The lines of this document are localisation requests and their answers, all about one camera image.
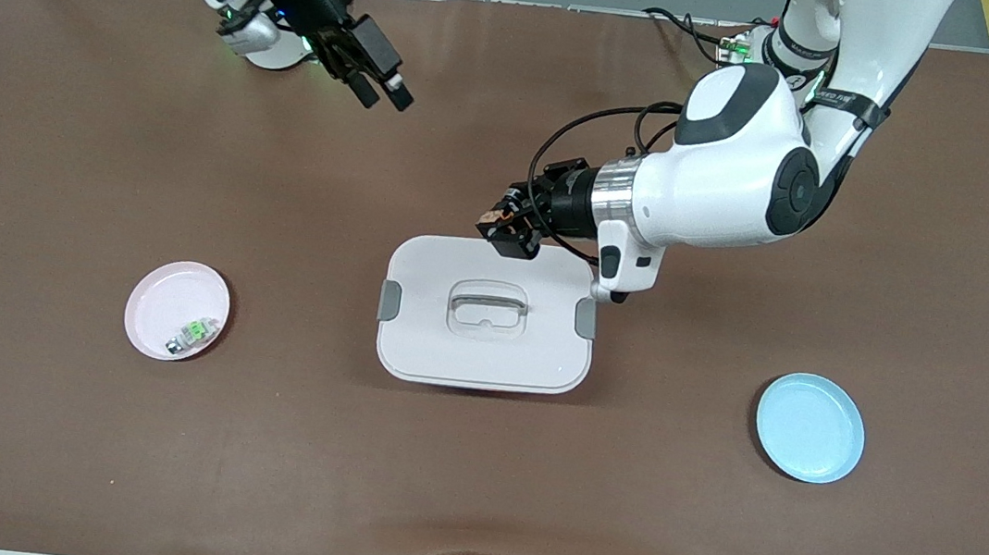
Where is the grey box lid handle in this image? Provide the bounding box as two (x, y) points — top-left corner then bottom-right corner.
(448, 278), (532, 321)

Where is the green and white switch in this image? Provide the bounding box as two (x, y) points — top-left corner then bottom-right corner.
(164, 313), (220, 360)

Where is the silver table edge rail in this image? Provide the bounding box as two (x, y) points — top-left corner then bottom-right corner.
(376, 0), (989, 70)

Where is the light blue round plate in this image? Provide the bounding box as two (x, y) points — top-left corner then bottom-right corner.
(749, 367), (872, 489)

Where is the grey box latch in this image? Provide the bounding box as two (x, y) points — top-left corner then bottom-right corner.
(377, 279), (403, 324)
(573, 296), (600, 340)

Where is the white lidded storage box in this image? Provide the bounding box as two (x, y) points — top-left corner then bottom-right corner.
(371, 227), (605, 403)

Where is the pink round plate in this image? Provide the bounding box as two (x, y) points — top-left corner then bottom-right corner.
(120, 254), (236, 367)

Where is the black arm base cable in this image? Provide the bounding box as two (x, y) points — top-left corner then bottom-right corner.
(639, 5), (741, 64)

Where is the brown table cover sheet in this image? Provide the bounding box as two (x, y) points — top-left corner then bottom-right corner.
(0, 0), (989, 555)

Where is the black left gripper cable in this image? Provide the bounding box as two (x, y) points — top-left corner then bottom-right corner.
(518, 87), (711, 278)

